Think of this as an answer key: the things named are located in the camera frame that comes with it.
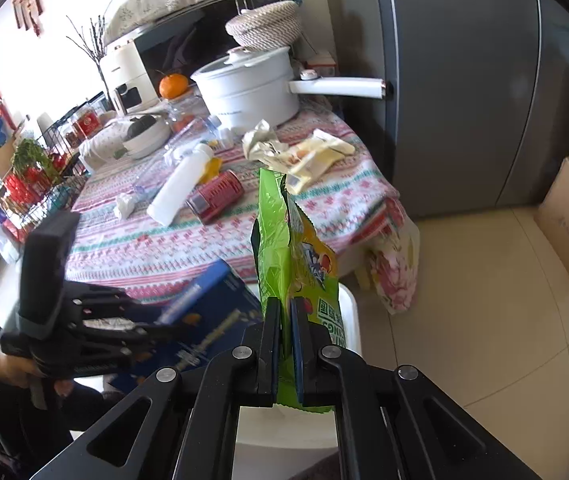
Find patterned tablecloth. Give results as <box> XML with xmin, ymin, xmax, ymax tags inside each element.
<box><xmin>64</xmin><ymin>95</ymin><xmax>417</xmax><ymax>311</ymax></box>

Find pale cream wrapper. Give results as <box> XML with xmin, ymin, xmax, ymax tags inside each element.
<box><xmin>311</xmin><ymin>129</ymin><xmax>356</xmax><ymax>157</ymax></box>

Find crumpled paper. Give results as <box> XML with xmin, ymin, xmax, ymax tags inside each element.
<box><xmin>242</xmin><ymin>120</ymin><xmax>292</xmax><ymax>166</ymax></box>

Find dry branches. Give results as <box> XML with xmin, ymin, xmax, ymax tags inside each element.
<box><xmin>67</xmin><ymin>0</ymin><xmax>115</xmax><ymax>96</ymax></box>

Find clear plastic bottle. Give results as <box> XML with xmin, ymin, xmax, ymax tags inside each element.
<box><xmin>132</xmin><ymin>150</ymin><xmax>185</xmax><ymax>202</ymax></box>

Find yellow snack wrapper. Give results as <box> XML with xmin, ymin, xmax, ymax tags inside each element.
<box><xmin>284</xmin><ymin>140</ymin><xmax>347</xmax><ymax>194</ymax></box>

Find orange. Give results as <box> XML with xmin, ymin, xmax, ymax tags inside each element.
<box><xmin>159</xmin><ymin>73</ymin><xmax>188</xmax><ymax>100</ymax></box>

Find white electric pot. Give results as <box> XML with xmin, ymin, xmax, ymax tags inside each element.
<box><xmin>190</xmin><ymin>46</ymin><xmax>387</xmax><ymax>136</ymax></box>

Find white air fryer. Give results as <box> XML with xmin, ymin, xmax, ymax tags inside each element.
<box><xmin>102</xmin><ymin>30</ymin><xmax>158</xmax><ymax>116</ymax></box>

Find white towel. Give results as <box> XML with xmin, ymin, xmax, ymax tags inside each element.
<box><xmin>79</xmin><ymin>122</ymin><xmax>130</xmax><ymax>168</ymax></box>

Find green potted plant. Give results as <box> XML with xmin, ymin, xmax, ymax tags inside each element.
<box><xmin>12</xmin><ymin>137</ymin><xmax>60</xmax><ymax>181</ymax></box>

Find green snack bag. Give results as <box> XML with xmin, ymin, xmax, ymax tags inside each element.
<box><xmin>252</xmin><ymin>167</ymin><xmax>350</xmax><ymax>413</ymax></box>

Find stacked white dishes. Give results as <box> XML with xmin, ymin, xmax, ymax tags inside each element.
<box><xmin>123</xmin><ymin>115</ymin><xmax>171</xmax><ymax>157</ymax></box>

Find woven basket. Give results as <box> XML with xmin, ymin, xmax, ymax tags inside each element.
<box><xmin>225</xmin><ymin>0</ymin><xmax>302</xmax><ymax>53</ymax></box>

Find grey refrigerator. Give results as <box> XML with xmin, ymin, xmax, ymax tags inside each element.
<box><xmin>319</xmin><ymin>0</ymin><xmax>569</xmax><ymax>218</ymax></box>

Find person's left hand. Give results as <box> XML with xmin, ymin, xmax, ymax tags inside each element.
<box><xmin>0</xmin><ymin>345</ymin><xmax>76</xmax><ymax>401</ymax></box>

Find black wire rack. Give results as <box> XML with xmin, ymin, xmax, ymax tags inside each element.
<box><xmin>39</xmin><ymin>92</ymin><xmax>108</xmax><ymax>151</ymax></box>

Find blue cardboard box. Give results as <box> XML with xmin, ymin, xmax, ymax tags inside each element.
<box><xmin>114</xmin><ymin>259</ymin><xmax>265</xmax><ymax>396</ymax></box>

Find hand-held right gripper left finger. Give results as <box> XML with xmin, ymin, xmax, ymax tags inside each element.
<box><xmin>29</xmin><ymin>297</ymin><xmax>282</xmax><ymax>480</ymax></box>

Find white tissue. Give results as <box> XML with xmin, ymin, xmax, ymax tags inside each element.
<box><xmin>114</xmin><ymin>192</ymin><xmax>138</xmax><ymax>220</ymax></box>

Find person's dark pants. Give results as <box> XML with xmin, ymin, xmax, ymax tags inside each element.
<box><xmin>0</xmin><ymin>385</ymin><xmax>130</xmax><ymax>480</ymax></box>

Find black screen appliance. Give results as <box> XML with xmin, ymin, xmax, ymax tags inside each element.
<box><xmin>134</xmin><ymin>0</ymin><xmax>285</xmax><ymax>96</ymax></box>

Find white trash bin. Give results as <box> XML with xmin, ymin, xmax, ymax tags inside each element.
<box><xmin>67</xmin><ymin>282</ymin><xmax>363</xmax><ymax>461</ymax></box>

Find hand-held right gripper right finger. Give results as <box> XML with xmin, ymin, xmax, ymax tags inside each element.
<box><xmin>291</xmin><ymin>297</ymin><xmax>545</xmax><ymax>480</ymax></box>

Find red ribbed can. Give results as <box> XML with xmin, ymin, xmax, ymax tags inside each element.
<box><xmin>186</xmin><ymin>170</ymin><xmax>245</xmax><ymax>225</ymax></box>

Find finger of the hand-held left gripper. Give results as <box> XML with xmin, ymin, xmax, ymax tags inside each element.
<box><xmin>71</xmin><ymin>339</ymin><xmax>154</xmax><ymax>377</ymax></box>
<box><xmin>66</xmin><ymin>286</ymin><xmax>188</xmax><ymax>337</ymax></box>

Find white plastic bottle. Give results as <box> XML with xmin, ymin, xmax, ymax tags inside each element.
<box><xmin>147</xmin><ymin>142</ymin><xmax>214</xmax><ymax>227</ymax></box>

